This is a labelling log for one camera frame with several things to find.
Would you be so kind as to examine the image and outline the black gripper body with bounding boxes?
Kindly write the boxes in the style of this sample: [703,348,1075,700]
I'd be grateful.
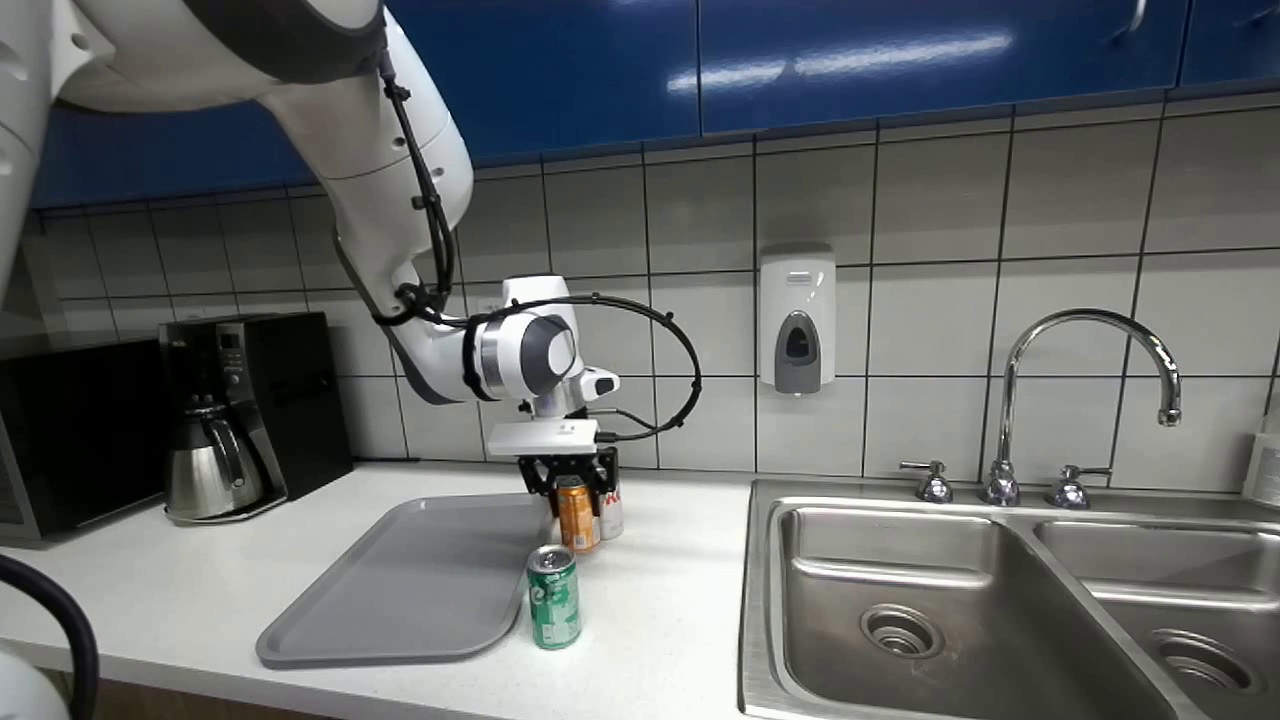
[516,450,618,493]

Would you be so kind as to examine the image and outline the orange soda can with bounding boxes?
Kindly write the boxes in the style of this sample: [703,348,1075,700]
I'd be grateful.
[556,483,602,552]

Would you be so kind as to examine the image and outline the green soda can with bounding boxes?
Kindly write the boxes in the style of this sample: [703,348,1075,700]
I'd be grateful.
[524,546,584,647]

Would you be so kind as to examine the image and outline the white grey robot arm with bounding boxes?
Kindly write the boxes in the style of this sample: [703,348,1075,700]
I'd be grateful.
[0,0,619,499]

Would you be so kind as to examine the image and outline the grey plastic tray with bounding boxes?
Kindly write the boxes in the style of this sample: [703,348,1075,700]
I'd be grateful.
[257,493,550,668]

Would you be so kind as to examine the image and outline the white soap dispenser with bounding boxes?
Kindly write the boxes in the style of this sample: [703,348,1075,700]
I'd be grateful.
[755,249,836,398]

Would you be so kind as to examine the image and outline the stainless steel double sink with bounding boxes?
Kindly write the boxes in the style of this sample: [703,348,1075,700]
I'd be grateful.
[735,483,1280,720]

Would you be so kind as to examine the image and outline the black steel coffee maker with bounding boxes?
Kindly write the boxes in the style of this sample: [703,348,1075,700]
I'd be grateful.
[160,313,354,526]

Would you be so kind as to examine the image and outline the steel coffee carafe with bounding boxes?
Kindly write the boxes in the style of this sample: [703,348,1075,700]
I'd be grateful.
[166,403,263,526]

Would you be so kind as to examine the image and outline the blue upper cabinets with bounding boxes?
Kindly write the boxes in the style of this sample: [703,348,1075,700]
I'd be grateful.
[31,0,1280,216]

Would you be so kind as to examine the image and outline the chrome gooseneck faucet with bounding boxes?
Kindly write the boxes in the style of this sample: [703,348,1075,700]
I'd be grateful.
[897,305,1188,513]

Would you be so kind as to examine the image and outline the black microwave oven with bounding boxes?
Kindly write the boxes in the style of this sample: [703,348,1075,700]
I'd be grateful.
[0,342,174,546]

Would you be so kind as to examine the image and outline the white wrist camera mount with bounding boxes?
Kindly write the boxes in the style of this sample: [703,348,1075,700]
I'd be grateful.
[485,419,602,457]

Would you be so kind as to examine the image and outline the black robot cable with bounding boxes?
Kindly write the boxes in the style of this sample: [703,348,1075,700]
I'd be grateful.
[334,38,703,445]

